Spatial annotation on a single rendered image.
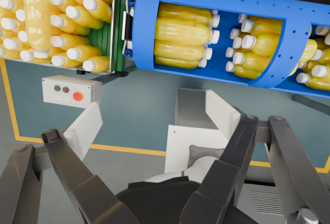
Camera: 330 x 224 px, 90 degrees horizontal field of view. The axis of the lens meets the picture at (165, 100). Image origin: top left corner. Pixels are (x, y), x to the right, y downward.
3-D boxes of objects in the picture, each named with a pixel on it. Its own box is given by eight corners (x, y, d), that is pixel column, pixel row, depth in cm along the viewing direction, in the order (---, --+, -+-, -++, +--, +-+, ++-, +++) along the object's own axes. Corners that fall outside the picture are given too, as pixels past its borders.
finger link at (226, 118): (232, 114, 14) (241, 113, 14) (205, 89, 20) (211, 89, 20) (230, 144, 15) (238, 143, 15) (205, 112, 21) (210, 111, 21)
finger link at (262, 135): (251, 131, 12) (289, 126, 12) (223, 105, 17) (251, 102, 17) (249, 148, 13) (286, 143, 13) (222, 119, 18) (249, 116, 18)
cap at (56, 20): (50, 21, 61) (46, 20, 59) (55, 13, 60) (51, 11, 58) (59, 29, 61) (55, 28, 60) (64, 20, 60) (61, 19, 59)
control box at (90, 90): (100, 102, 77) (90, 109, 68) (59, 95, 78) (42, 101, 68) (101, 81, 75) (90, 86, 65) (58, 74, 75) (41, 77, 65)
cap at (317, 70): (317, 78, 58) (312, 78, 58) (314, 70, 60) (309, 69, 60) (327, 71, 55) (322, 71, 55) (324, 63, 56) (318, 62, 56)
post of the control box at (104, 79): (135, 70, 172) (84, 93, 77) (131, 69, 173) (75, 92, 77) (135, 66, 171) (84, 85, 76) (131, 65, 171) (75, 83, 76)
